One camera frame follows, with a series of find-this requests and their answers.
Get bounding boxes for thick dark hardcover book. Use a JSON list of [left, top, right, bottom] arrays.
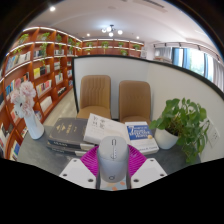
[[46, 117, 96, 152]]

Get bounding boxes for tan upholstered chair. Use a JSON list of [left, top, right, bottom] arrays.
[[76, 74, 113, 120], [118, 79, 153, 125]]

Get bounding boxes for thin dark hardcover book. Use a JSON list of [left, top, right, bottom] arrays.
[[45, 139, 88, 157]]

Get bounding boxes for window with curtains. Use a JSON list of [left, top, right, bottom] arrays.
[[154, 46, 224, 93]]

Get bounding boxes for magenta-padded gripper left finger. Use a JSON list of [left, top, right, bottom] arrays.
[[58, 145, 100, 190]]

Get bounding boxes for white partition with black trim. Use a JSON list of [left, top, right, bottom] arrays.
[[71, 55, 224, 164]]

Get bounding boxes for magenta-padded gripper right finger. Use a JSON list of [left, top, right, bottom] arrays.
[[127, 144, 169, 189]]

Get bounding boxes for white computer mouse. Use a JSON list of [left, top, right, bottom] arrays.
[[96, 135, 130, 183]]

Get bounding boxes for orange wooden bookshelf unit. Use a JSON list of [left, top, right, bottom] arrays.
[[0, 26, 146, 161]]

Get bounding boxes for blue and white book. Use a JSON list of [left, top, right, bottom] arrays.
[[124, 120, 160, 156]]

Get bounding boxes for green plant in white pot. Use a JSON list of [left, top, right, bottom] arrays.
[[148, 97, 211, 164]]

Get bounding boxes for white wall socket panel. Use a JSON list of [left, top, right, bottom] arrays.
[[205, 119, 220, 148]]

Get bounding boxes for ceiling lights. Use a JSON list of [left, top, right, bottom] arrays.
[[49, 5, 124, 38]]

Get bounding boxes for thick white book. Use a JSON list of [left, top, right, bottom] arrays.
[[83, 113, 132, 146]]

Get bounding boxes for white ceramic vase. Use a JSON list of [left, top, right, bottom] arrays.
[[22, 111, 45, 140]]

